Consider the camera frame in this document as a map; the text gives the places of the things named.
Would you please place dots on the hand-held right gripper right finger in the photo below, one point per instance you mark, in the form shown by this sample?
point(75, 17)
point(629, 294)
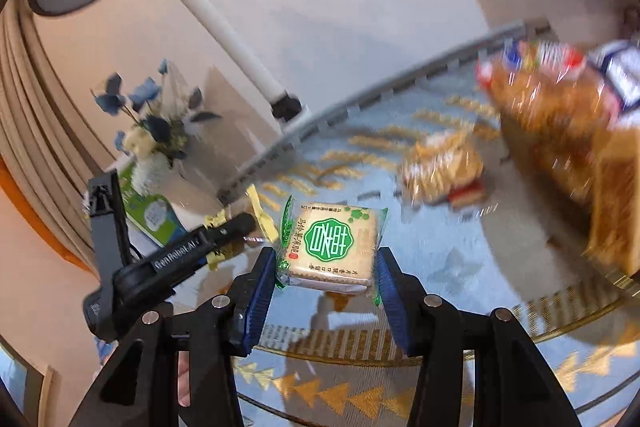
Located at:
point(392, 302)

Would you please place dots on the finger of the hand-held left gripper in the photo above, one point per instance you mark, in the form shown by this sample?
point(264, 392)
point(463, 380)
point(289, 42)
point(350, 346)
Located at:
point(230, 227)
point(107, 217)

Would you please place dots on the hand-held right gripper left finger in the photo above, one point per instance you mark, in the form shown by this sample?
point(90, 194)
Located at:
point(257, 302)

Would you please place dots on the yellow sachet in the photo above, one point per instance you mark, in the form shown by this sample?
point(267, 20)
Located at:
point(262, 217)

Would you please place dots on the green biscuit packet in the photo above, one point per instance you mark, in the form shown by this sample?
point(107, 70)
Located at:
point(335, 247)

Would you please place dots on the red striped noodle snack packet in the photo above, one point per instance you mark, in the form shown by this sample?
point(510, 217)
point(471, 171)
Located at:
point(550, 107)

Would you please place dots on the blue and white snack packet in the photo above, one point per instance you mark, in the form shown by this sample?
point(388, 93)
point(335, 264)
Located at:
point(620, 72)

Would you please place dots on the person's left hand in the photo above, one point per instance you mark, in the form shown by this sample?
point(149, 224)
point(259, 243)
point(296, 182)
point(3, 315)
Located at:
point(183, 377)

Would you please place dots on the blue patterned tablecloth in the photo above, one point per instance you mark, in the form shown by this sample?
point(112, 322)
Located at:
point(450, 257)

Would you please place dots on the blue and white artificial flowers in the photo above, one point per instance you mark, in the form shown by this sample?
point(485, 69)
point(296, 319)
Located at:
point(150, 137)

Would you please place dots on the beige curtain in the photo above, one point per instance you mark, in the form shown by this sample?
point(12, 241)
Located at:
point(40, 107)

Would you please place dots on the clear bag of small biscuits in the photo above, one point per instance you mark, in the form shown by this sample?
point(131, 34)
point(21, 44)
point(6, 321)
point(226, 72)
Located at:
point(440, 167)

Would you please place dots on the white desk lamp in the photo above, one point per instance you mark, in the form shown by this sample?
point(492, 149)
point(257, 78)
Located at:
point(215, 17)

